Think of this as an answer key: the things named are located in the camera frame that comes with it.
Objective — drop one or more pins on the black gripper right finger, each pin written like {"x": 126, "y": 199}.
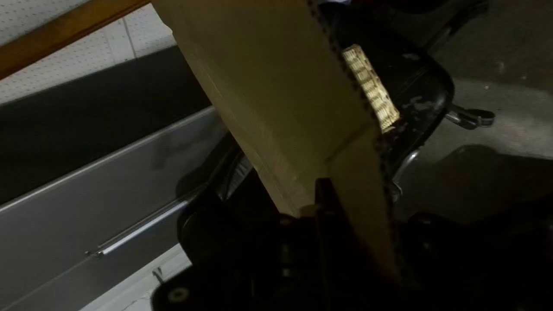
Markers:
{"x": 326, "y": 242}

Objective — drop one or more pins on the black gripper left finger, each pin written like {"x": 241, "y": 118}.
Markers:
{"x": 295, "y": 265}

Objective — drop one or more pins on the black vertical panel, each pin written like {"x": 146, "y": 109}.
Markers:
{"x": 70, "y": 132}

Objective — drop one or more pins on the brown wooden beam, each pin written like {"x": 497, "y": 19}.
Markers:
{"x": 58, "y": 35}

